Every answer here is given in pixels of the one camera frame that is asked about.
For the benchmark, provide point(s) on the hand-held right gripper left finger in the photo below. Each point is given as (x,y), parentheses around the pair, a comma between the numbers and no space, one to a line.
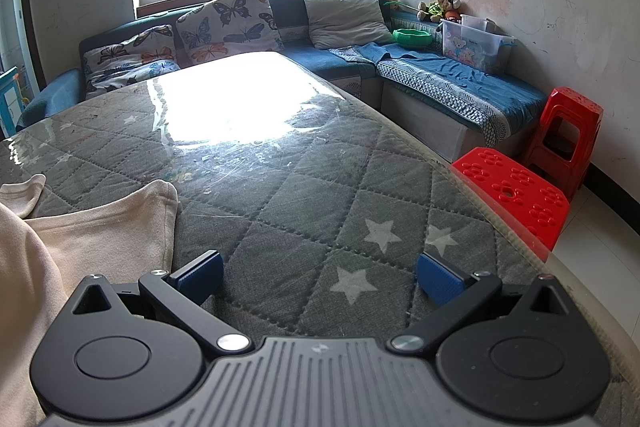
(200,279)

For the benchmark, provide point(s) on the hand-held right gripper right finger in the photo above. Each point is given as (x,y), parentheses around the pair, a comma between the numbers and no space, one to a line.
(440,279)

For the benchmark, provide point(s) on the cream knit sweater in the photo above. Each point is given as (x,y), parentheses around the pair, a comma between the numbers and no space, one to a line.
(100,232)

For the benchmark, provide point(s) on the red plastic stool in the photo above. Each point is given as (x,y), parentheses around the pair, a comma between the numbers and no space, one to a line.
(570,107)
(505,187)

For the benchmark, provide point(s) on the blue sofa blanket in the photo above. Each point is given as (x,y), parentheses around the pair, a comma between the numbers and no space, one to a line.
(450,77)

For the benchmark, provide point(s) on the clear plastic storage box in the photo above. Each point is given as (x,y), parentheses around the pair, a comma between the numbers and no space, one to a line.
(475,49)

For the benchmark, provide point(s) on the small butterfly print pillow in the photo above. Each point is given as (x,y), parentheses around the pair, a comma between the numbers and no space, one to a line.
(130,57)

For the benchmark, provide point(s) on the green plastic bowl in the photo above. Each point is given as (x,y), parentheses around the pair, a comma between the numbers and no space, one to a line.
(412,38)

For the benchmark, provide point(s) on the large butterfly print pillow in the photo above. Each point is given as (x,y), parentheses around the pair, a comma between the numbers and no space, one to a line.
(225,22)

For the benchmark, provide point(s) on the small blue shelf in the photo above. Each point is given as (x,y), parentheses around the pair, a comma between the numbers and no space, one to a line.
(7,102)

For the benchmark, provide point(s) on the green plush toy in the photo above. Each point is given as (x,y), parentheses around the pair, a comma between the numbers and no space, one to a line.
(430,11)

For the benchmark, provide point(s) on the brown bear plush toy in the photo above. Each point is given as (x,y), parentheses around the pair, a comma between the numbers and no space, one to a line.
(450,7)

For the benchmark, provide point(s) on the plain grey pillow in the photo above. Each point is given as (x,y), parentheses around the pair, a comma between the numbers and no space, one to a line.
(345,22)

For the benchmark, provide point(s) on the blue corner sofa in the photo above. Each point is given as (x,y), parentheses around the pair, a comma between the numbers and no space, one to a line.
(290,14)

